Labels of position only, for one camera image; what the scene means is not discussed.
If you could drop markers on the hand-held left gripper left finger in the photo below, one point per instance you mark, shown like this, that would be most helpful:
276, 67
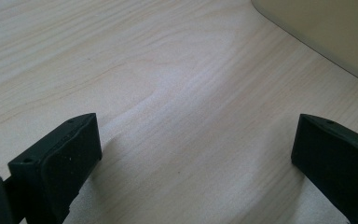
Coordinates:
62, 165

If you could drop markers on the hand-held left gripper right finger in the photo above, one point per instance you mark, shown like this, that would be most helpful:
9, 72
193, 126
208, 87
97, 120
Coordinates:
338, 161

